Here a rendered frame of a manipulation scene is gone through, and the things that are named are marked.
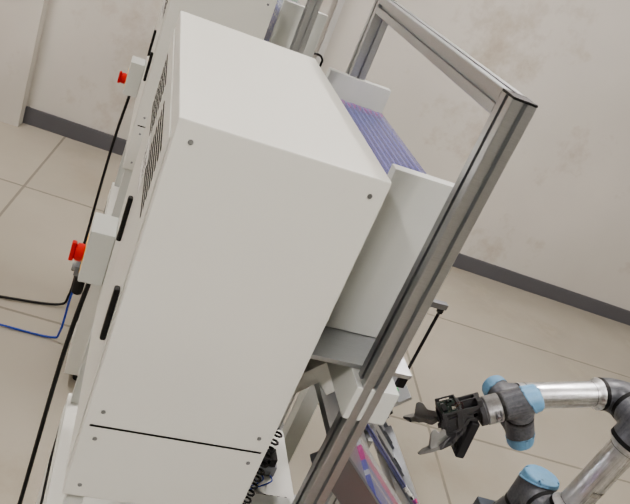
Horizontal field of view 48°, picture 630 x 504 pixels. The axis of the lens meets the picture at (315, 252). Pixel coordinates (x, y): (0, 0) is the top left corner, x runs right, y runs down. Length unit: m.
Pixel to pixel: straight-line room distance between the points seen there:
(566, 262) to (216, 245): 5.12
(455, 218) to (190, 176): 0.39
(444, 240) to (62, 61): 4.35
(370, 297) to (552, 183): 4.48
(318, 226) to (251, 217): 0.10
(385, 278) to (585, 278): 4.98
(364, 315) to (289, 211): 0.33
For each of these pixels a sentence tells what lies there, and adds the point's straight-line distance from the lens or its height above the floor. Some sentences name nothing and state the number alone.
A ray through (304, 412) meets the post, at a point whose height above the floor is 0.49.
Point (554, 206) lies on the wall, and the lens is 5.76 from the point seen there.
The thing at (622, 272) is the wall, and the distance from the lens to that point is 6.27.
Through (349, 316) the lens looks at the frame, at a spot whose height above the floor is 1.42.
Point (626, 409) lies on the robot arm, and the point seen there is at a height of 1.15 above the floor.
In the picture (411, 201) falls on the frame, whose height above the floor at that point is 1.66.
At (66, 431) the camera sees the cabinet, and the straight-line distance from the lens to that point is 2.03.
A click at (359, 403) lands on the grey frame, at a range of 1.21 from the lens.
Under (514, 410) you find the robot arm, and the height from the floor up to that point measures 1.13.
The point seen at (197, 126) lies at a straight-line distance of 0.97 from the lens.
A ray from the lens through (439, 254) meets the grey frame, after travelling 1.07.
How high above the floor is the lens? 2.02
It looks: 24 degrees down
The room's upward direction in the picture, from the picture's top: 24 degrees clockwise
